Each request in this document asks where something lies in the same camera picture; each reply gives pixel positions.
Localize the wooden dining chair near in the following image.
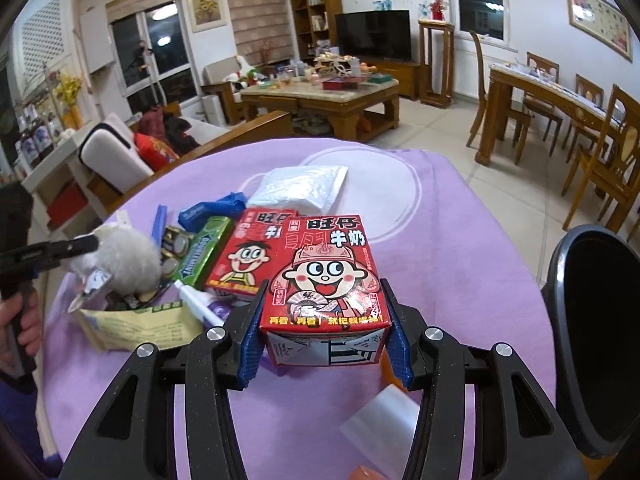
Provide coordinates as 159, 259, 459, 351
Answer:
561, 84, 639, 233

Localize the purple white tube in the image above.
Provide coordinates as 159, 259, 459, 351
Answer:
174, 280, 231, 328

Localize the red milk carton rear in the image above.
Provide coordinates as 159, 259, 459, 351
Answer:
205, 207, 298, 300

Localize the beige paper bag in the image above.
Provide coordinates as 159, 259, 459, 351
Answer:
68, 300, 203, 353

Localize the red milk carton front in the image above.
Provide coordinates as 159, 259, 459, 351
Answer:
260, 214, 392, 367

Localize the purple tablecloth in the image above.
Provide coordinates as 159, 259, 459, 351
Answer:
44, 139, 564, 479

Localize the red milk carton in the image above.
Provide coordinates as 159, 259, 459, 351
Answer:
260, 214, 392, 367
205, 207, 298, 300

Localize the wooden coffee table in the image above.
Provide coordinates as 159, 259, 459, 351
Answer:
240, 79, 400, 143

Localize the white translucent cup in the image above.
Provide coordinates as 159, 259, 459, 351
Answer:
340, 385, 420, 479

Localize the tall wooden plant stand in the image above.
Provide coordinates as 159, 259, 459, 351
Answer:
419, 18, 454, 108

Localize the blue crumpled wrapper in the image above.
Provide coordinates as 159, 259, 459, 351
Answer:
178, 193, 247, 233

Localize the white fluffy tissue ball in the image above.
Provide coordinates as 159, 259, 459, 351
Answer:
63, 223, 162, 296

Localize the black television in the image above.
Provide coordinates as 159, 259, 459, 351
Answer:
335, 10, 412, 62

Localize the black trash bin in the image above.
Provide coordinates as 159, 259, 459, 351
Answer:
541, 224, 639, 458

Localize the left hand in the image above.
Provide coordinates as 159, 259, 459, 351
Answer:
0, 289, 42, 373

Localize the wooden bookshelf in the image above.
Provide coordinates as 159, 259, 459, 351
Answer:
290, 0, 343, 61

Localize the framed wall painting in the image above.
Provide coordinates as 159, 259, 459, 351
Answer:
567, 0, 632, 62

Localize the green gum package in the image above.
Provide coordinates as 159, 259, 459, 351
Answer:
170, 216, 234, 289

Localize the wooden dining table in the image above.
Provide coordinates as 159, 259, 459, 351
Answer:
475, 64, 605, 166

